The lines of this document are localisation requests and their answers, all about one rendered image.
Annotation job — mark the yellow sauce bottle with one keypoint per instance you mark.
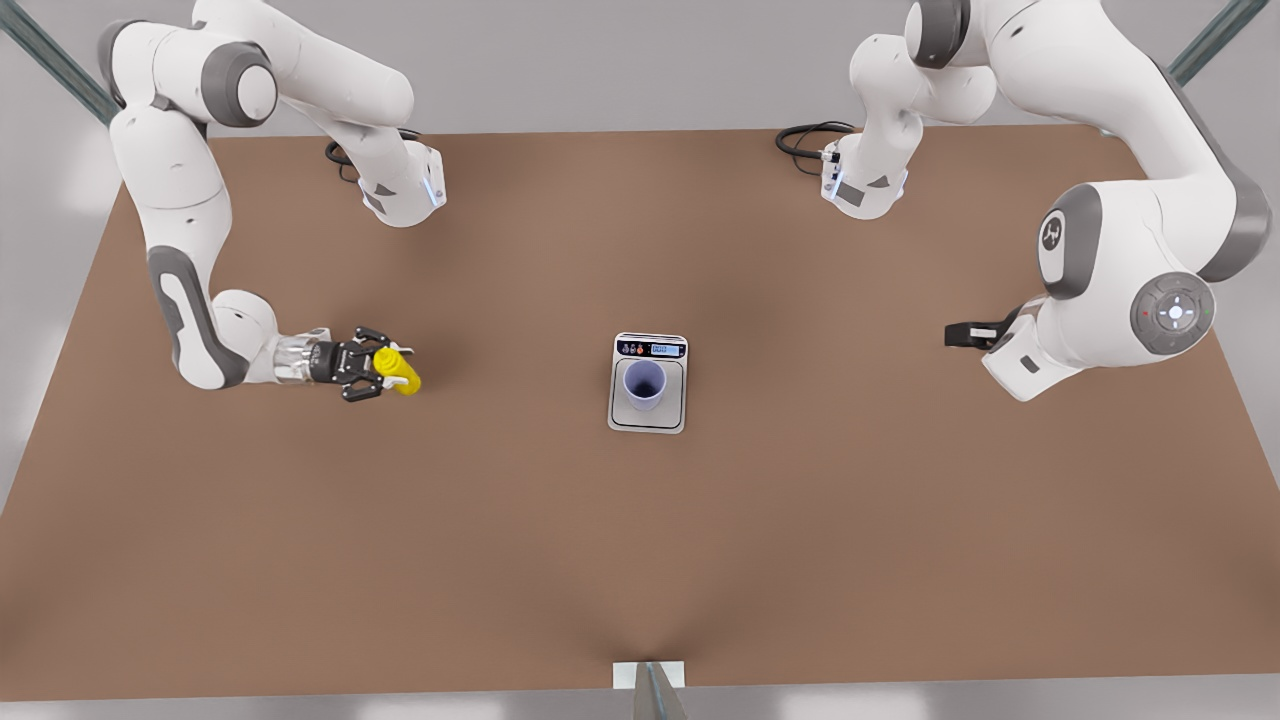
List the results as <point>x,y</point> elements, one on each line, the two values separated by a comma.
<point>398,371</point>

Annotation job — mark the purple cup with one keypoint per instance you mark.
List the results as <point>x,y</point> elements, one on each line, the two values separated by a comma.
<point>643,386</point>

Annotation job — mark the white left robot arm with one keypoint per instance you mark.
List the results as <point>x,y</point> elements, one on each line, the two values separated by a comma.
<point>1100,250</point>

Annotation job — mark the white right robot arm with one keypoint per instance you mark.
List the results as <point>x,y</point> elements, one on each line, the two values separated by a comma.
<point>170,190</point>

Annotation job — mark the silver digital kitchen scale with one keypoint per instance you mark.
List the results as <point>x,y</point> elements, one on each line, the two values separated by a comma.
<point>650,415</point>

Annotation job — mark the silver frame post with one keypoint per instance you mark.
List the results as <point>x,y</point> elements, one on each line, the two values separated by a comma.
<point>655,692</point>
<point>55,62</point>
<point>1212,38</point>

